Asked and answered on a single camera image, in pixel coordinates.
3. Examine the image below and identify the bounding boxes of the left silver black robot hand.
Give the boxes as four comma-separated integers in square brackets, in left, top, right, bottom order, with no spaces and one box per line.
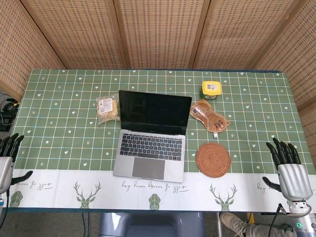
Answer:
[0,133,34,195]

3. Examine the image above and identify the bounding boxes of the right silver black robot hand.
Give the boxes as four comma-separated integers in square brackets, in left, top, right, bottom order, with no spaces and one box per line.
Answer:
[262,138,314,201]

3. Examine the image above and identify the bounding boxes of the silver laptop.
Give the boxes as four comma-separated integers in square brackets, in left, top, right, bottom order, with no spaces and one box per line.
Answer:
[112,89,193,184]

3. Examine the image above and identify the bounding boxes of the beige sneaker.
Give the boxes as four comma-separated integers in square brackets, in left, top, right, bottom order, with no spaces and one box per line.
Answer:
[219,212,250,237]

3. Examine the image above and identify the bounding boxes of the round woven rattan coaster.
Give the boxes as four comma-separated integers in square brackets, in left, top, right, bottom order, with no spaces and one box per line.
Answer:
[196,142,232,178]

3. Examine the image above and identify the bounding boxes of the brown spouted sauce pouch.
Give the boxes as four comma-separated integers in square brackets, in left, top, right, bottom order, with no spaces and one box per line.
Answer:
[190,98,231,138]

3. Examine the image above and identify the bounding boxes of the clear bag of biscuits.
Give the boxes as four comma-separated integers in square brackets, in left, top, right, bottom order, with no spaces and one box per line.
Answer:
[96,93,121,125]

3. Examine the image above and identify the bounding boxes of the yellow lidded green jar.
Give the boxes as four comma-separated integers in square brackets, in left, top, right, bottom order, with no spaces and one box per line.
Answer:
[200,80,223,101]

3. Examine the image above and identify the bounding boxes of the green checked tablecloth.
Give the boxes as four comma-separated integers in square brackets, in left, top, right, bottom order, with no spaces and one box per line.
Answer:
[0,68,316,213]

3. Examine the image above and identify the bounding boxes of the grey plastic chair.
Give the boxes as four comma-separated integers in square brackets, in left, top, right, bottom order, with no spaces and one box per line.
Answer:
[99,211,205,237]

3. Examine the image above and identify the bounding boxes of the woven bamboo folding screen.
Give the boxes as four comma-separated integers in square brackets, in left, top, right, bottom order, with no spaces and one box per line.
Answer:
[0,0,316,154]

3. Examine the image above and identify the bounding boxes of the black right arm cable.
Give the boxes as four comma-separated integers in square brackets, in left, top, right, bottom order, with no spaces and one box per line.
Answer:
[269,202,287,237]

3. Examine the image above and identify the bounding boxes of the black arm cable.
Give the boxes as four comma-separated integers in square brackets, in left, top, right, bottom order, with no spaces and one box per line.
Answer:
[269,202,287,237]
[0,187,12,237]

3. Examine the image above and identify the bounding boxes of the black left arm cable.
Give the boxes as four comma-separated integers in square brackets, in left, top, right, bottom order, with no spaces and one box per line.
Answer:
[0,187,12,237]

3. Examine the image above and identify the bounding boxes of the black equipment with cables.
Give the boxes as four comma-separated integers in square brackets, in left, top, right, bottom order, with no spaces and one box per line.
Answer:
[0,90,21,132]

